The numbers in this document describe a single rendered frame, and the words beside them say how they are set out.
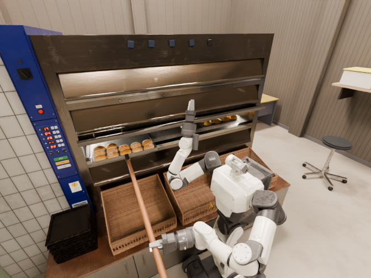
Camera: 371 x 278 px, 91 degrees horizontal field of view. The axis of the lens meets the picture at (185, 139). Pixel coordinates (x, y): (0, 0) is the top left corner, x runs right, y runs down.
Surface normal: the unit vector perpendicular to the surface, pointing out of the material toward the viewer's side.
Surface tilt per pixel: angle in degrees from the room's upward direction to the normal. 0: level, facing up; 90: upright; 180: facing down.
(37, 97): 90
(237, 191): 45
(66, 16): 90
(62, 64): 90
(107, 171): 70
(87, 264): 0
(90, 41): 90
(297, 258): 0
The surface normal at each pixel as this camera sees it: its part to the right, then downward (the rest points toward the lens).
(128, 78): 0.40, 0.11
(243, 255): -0.45, -0.79
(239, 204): -0.22, 0.41
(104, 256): -0.01, -0.87
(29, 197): 0.42, 0.44
